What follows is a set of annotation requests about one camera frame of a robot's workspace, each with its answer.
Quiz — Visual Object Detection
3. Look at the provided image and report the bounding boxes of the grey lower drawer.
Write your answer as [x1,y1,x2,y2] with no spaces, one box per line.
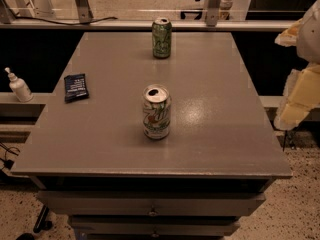
[69,216,240,237]

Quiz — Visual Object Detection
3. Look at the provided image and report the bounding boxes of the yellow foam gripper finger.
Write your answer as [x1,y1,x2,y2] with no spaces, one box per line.
[274,64,320,131]
[275,19,302,47]

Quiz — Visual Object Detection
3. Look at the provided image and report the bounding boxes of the black cable on ledge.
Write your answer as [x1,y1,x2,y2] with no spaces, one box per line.
[8,9,119,26]

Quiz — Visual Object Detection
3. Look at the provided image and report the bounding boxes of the white 7up soda can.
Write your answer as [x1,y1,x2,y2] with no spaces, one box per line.
[142,84,172,140]

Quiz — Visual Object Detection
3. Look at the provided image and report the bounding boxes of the grey drawer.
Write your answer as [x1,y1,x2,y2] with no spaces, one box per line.
[69,216,240,237]
[38,191,265,217]

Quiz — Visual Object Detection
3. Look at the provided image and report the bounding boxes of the dark blue snack packet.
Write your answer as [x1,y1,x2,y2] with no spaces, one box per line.
[64,74,89,103]

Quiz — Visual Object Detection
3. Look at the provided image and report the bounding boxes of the white pump bottle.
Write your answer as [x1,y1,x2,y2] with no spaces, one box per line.
[5,67,33,102]

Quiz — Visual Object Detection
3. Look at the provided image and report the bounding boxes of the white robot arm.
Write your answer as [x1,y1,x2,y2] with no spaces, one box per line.
[274,0,320,131]

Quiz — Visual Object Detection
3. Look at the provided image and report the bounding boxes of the black floor cable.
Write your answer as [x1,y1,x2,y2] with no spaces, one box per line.
[0,141,21,172]

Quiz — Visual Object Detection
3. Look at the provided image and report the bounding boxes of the grey top drawer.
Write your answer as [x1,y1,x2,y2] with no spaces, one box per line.
[38,191,265,217]

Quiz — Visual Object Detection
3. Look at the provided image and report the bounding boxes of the green soda can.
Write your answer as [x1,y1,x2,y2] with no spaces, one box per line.
[152,17,172,59]

